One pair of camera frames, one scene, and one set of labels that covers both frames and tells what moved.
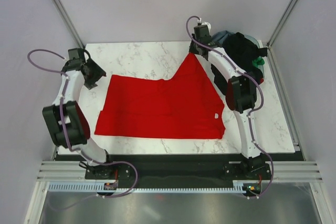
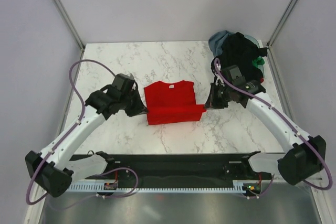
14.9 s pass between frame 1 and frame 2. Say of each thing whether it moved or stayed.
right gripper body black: moved
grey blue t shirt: stayed
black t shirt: stayed
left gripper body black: moved
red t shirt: moved
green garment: stayed
